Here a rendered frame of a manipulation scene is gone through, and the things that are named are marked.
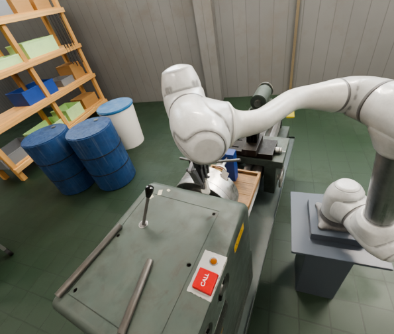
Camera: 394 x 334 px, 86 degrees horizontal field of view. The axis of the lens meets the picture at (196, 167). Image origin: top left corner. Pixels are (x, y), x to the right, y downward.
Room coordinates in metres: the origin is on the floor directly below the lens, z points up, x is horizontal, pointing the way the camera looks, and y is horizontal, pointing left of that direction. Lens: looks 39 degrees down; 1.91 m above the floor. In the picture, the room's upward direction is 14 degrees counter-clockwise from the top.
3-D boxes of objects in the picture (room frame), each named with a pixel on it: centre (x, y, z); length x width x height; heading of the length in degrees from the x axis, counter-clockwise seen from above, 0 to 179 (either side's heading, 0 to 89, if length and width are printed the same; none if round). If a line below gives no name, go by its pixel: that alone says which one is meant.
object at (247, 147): (1.22, -0.43, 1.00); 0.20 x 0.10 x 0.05; 145
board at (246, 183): (0.99, -0.17, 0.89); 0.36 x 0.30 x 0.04; 55
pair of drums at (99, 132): (2.61, 1.50, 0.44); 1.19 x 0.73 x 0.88; 65
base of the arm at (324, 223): (0.65, -0.69, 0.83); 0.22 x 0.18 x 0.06; 154
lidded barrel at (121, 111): (3.51, 1.06, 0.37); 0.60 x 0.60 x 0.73
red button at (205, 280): (0.27, 0.06, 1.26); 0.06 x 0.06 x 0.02; 55
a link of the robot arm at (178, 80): (0.54, -0.01, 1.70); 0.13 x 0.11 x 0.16; 4
